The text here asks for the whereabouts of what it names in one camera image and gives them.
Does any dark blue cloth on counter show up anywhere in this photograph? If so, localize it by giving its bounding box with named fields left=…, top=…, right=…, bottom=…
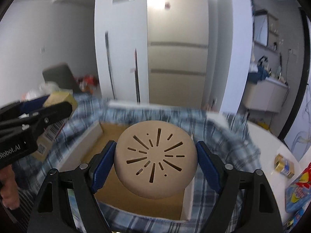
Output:
left=247, top=66, right=270, bottom=84

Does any dark red broom handle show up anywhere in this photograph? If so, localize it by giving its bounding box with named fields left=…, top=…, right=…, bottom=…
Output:
left=134, top=49, right=141, bottom=104

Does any white round table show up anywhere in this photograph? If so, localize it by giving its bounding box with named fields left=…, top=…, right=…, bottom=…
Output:
left=206, top=111, right=304, bottom=233

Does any gold refrigerator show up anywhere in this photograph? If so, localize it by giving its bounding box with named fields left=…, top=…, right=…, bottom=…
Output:
left=147, top=0, right=209, bottom=108

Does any person's left hand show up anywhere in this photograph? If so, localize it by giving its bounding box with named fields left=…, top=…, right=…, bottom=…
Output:
left=1, top=165, right=19, bottom=210

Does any white plastic bag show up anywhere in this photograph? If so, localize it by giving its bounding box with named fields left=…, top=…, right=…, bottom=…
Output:
left=22, top=82, right=59, bottom=101

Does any grey chair back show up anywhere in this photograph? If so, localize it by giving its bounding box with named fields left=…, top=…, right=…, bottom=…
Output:
left=42, top=63, right=82, bottom=93

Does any white bathroom vanity cabinet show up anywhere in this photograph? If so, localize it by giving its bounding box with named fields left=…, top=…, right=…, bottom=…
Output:
left=241, top=77, right=289, bottom=113

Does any beige round squishy bun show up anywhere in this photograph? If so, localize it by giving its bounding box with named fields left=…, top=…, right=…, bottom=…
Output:
left=114, top=120, right=198, bottom=199

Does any red gold cigarette pack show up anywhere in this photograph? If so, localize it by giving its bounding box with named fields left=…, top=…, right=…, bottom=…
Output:
left=32, top=91, right=78, bottom=162

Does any blue plaid shirt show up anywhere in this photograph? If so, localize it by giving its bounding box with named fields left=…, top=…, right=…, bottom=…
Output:
left=13, top=94, right=261, bottom=232

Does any open cardboard box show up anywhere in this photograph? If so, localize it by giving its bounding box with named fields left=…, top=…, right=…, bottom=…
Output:
left=56, top=101, right=231, bottom=222

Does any grey mop handle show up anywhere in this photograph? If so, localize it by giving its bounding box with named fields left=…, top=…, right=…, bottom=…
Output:
left=104, top=31, right=116, bottom=100

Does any fridge magnet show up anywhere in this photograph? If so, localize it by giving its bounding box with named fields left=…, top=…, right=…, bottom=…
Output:
left=165, top=2, right=170, bottom=10

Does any bathroom mirror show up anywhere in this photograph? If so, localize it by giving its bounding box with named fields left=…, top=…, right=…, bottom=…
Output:
left=253, top=10, right=268, bottom=46

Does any small gold wrapped packet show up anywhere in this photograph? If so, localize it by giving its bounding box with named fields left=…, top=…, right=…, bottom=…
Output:
left=274, top=154, right=295, bottom=179

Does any blue patterned snack packet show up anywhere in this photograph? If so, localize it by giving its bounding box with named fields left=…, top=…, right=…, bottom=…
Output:
left=285, top=170, right=310, bottom=212

